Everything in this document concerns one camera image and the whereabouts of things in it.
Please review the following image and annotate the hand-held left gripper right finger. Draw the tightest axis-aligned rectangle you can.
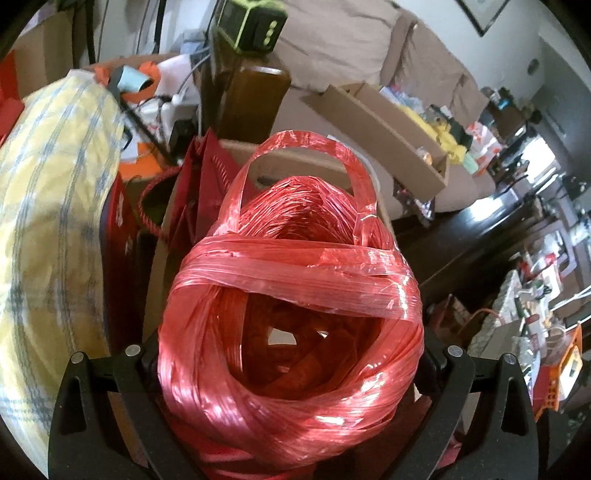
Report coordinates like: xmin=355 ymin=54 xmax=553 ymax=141
xmin=392 ymin=329 xmax=541 ymax=480

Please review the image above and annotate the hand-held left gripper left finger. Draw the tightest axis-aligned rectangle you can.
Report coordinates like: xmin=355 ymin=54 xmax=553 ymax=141
xmin=48 ymin=339 xmax=204 ymax=480

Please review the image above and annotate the cardboard storage box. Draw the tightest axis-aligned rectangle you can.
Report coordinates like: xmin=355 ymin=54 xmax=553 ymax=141
xmin=142 ymin=138 xmax=398 ymax=462

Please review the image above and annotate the dark red handbag-shaped box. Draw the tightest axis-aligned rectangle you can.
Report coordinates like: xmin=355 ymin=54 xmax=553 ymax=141
xmin=98 ymin=174 xmax=145 ymax=358

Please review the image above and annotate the red plastic twine ball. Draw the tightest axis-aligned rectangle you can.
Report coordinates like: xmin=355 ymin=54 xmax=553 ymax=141
xmin=157 ymin=130 xmax=426 ymax=480

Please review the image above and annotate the dark red rope-handled gift bag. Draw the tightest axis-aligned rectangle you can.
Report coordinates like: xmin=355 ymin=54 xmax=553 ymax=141
xmin=139 ymin=128 xmax=243 ymax=250

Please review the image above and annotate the orange plastic crate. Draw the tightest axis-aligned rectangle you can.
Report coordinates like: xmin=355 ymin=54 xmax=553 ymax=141
xmin=536 ymin=323 xmax=583 ymax=411

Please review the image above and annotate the pile of mixed clutter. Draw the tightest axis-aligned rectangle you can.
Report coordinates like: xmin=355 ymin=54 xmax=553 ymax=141
xmin=471 ymin=240 xmax=591 ymax=416

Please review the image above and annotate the yellow plaid tablecloth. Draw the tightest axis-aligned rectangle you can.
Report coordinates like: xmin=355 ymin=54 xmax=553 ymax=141
xmin=0 ymin=71 xmax=127 ymax=457

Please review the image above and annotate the beige sofa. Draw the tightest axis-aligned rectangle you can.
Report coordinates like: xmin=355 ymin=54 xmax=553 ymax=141
xmin=272 ymin=0 xmax=497 ymax=214

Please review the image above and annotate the yellow cloth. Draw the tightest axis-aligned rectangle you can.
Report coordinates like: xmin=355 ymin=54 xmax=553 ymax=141
xmin=406 ymin=108 xmax=468 ymax=163

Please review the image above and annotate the white orange paper bag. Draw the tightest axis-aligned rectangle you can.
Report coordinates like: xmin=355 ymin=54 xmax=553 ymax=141
xmin=464 ymin=117 xmax=504 ymax=171

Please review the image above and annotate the long shallow cardboard box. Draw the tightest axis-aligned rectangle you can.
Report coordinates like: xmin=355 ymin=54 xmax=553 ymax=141
xmin=302 ymin=83 xmax=451 ymax=201

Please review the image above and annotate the dark wooden cabinet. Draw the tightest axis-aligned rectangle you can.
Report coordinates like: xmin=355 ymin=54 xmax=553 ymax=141
xmin=480 ymin=88 xmax=541 ymax=144

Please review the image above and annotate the white power strip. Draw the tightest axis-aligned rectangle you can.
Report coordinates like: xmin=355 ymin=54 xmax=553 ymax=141
xmin=139 ymin=92 xmax=200 ymax=121

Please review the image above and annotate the beige sofa cushion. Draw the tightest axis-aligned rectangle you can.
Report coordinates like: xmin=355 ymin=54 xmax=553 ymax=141
xmin=455 ymin=74 xmax=490 ymax=116
xmin=274 ymin=0 xmax=403 ymax=92
xmin=402 ymin=21 xmax=468 ymax=109

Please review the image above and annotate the light blue hair dryer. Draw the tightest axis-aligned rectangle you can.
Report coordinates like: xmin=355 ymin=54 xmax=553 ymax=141
xmin=108 ymin=65 xmax=156 ymax=95

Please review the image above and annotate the brown wooden armrest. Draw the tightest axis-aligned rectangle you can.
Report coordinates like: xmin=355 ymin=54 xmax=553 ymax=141
xmin=210 ymin=46 xmax=293 ymax=145

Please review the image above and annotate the framed ink painting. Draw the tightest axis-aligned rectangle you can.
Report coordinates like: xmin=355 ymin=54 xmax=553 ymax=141
xmin=455 ymin=0 xmax=511 ymax=38

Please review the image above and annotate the green framed black cube device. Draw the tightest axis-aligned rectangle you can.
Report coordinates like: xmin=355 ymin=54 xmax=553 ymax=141
xmin=215 ymin=0 xmax=289 ymax=55

